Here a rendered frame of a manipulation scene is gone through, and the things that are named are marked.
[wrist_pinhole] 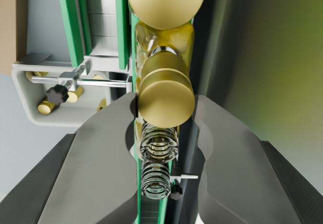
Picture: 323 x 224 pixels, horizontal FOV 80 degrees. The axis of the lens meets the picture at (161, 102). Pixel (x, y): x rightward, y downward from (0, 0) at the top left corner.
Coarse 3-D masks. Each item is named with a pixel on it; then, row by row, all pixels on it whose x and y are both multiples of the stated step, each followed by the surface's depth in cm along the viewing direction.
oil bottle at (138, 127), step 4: (136, 120) 24; (136, 124) 24; (140, 124) 23; (136, 128) 23; (140, 128) 23; (136, 132) 23; (140, 132) 23; (136, 136) 23; (140, 136) 23; (136, 140) 23; (136, 144) 24; (136, 148) 24; (136, 152) 25; (140, 156) 24
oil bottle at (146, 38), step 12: (144, 24) 17; (144, 36) 16; (156, 36) 16; (168, 36) 16; (180, 36) 16; (192, 36) 17; (144, 48) 17; (180, 48) 17; (192, 48) 17; (144, 60) 17
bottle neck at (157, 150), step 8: (144, 128) 17; (152, 128) 16; (160, 128) 16; (168, 128) 16; (176, 128) 18; (144, 136) 16; (152, 136) 15; (160, 136) 15; (168, 136) 15; (176, 136) 16; (144, 144) 16; (152, 144) 18; (160, 144) 18; (168, 144) 16; (176, 144) 16; (144, 152) 16; (152, 152) 17; (160, 152) 17; (168, 152) 16; (176, 152) 16; (152, 160) 16; (160, 160) 17; (168, 160) 17
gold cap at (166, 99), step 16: (144, 64) 14; (160, 64) 12; (176, 64) 12; (144, 80) 11; (160, 80) 10; (176, 80) 10; (144, 96) 11; (160, 96) 11; (176, 96) 11; (192, 96) 11; (144, 112) 11; (160, 112) 11; (176, 112) 11; (192, 112) 11
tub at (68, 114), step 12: (12, 72) 44; (24, 72) 47; (60, 72) 45; (96, 72) 44; (24, 84) 48; (36, 84) 52; (48, 84) 54; (24, 96) 48; (36, 96) 52; (84, 96) 56; (96, 96) 56; (108, 96) 48; (24, 108) 50; (36, 108) 53; (60, 108) 57; (72, 108) 58; (84, 108) 58; (96, 108) 58; (36, 120) 52; (48, 120) 53; (60, 120) 53; (72, 120) 54; (84, 120) 54
